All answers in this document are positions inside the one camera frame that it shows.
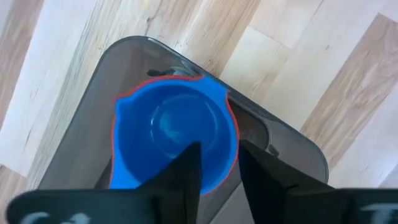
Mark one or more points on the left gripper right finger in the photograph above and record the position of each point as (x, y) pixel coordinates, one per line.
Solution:
(273, 193)

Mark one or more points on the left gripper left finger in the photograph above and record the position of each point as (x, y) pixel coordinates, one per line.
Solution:
(183, 186)

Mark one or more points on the red measuring cup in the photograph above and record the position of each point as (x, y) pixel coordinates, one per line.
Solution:
(237, 137)

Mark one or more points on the blue measuring cup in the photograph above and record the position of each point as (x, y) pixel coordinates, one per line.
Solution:
(149, 124)

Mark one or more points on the grey translucent plastic basket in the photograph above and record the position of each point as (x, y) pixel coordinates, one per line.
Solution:
(90, 130)

